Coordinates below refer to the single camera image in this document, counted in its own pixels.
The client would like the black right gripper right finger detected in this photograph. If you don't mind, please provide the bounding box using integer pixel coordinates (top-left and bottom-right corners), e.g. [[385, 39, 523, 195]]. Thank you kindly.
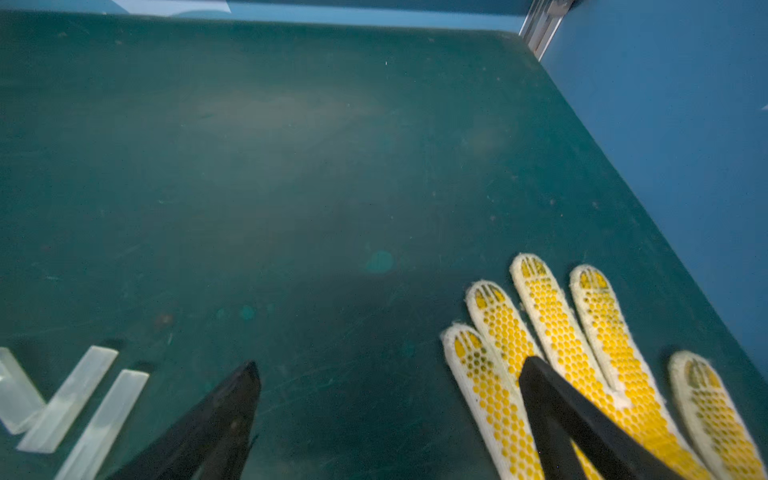
[[519, 356, 680, 479]]

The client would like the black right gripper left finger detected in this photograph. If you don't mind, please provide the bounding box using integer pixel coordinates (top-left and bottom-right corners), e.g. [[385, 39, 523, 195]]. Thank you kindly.
[[111, 361, 261, 479]]

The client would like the translucent white knife cap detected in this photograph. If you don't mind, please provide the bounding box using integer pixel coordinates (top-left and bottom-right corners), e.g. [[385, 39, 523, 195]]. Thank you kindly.
[[0, 347, 46, 435]]

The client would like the yellow work glove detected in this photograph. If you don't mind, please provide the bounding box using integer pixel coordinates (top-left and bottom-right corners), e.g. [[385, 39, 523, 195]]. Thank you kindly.
[[441, 253, 767, 479]]

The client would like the right slanted aluminium frame post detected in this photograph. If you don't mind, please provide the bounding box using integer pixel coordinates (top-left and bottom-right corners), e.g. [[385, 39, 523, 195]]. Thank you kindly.
[[519, 0, 577, 61]]

